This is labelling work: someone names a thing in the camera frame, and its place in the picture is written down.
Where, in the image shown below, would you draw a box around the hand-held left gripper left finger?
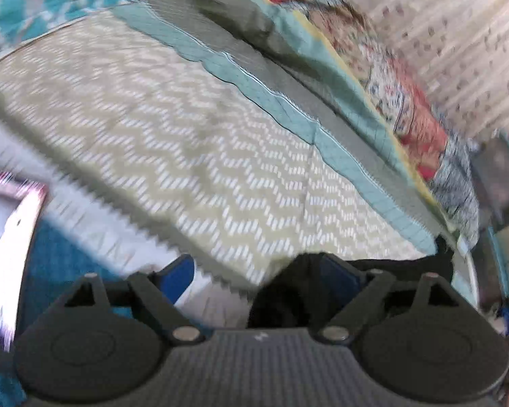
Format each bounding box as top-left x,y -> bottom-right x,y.
63,254 -> 207,345

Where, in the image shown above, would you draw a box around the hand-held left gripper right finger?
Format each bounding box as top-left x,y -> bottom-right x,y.
315,253 -> 459,345

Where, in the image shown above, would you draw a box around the black pants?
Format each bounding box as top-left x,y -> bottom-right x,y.
248,252 -> 454,329

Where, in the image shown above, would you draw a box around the beige chevron blanket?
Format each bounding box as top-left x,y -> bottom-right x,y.
0,8 -> 437,302

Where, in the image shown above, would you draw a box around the white framed object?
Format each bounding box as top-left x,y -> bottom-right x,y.
0,170 -> 49,350

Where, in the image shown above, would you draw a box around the red floral patchwork quilt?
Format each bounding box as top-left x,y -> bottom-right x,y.
131,0 -> 480,247

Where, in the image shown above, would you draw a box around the teal and grey quilt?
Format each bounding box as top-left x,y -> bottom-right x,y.
110,0 -> 454,255

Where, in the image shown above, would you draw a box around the patterned beige curtain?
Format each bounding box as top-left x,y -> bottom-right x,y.
314,0 -> 509,140

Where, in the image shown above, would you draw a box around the teal lattice pillow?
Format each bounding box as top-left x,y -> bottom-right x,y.
0,0 -> 143,62

